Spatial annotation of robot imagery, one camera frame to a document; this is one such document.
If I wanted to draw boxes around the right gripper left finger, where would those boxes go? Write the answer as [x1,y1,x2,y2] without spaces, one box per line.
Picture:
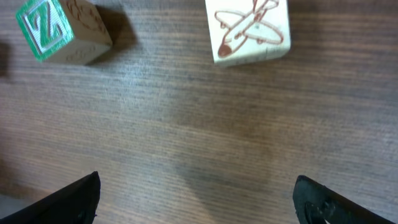
[1,171,101,224]

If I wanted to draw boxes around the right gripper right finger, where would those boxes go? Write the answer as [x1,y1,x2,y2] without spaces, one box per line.
[293,175,394,224]

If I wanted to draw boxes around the green Z block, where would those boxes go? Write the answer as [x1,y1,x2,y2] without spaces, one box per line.
[16,0,113,65]

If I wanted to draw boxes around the white block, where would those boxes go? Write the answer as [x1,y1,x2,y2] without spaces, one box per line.
[205,0,291,67]

